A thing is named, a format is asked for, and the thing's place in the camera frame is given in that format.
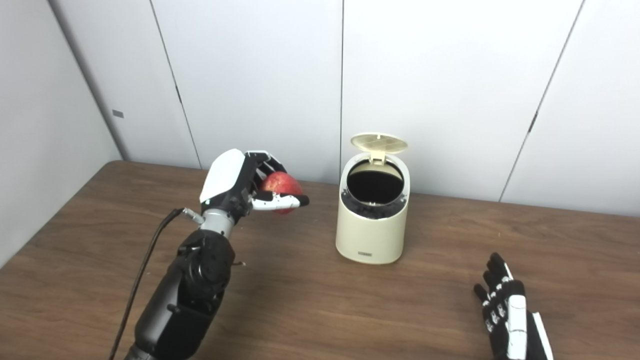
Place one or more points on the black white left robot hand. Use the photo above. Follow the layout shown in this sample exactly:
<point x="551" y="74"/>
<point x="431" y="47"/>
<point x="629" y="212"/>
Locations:
<point x="225" y="175"/>

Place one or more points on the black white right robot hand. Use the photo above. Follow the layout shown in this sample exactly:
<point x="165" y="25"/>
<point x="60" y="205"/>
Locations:
<point x="515" y="320"/>

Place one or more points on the red apple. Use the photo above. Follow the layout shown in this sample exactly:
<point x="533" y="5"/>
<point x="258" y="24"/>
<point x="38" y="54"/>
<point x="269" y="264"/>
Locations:
<point x="282" y="184"/>

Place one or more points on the cream round bin lid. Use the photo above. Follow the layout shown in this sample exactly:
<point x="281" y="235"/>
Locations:
<point x="379" y="143"/>

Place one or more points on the cream-colored round bin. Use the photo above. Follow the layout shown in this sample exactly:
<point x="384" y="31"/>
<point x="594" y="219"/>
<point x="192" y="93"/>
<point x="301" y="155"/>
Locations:
<point x="372" y="235"/>

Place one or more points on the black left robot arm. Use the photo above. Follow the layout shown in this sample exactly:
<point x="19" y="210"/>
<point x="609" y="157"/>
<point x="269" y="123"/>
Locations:
<point x="190" y="290"/>

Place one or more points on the small gray wall label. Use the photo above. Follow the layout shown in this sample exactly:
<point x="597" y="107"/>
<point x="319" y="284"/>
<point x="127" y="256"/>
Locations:
<point x="118" y="114"/>

